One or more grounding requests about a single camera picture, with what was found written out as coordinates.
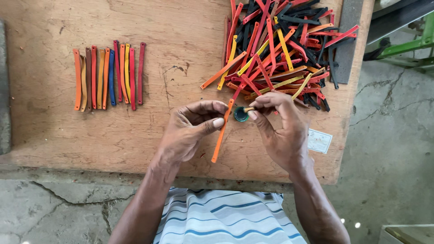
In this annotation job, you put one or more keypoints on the person's left hand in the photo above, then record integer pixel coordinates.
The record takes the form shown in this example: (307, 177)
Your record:
(183, 135)

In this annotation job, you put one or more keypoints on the person's right hand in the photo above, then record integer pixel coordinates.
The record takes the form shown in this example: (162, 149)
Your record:
(284, 135)

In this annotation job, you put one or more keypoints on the small wooden glue brush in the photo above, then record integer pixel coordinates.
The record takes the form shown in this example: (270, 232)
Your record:
(249, 109)

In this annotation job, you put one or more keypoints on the white paper label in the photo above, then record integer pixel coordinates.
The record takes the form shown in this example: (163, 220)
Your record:
(319, 141)

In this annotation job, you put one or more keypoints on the green round glue cap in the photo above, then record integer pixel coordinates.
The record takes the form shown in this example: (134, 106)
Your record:
(240, 116)

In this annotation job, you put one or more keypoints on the blue striped white shirt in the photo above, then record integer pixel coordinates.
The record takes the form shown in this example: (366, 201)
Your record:
(223, 217)

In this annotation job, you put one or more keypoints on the grey flat slab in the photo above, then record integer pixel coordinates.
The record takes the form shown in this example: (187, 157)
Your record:
(349, 20)

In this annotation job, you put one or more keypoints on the white box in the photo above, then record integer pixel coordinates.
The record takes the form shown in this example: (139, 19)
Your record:
(407, 234)

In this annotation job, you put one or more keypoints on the dark metal beam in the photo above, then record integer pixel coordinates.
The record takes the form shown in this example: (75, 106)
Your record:
(396, 18)

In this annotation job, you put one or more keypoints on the grey stone block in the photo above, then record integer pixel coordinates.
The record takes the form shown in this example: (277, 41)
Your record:
(4, 88)

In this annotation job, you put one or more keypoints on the green metal frame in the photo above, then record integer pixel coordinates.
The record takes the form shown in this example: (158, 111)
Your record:
(410, 47)

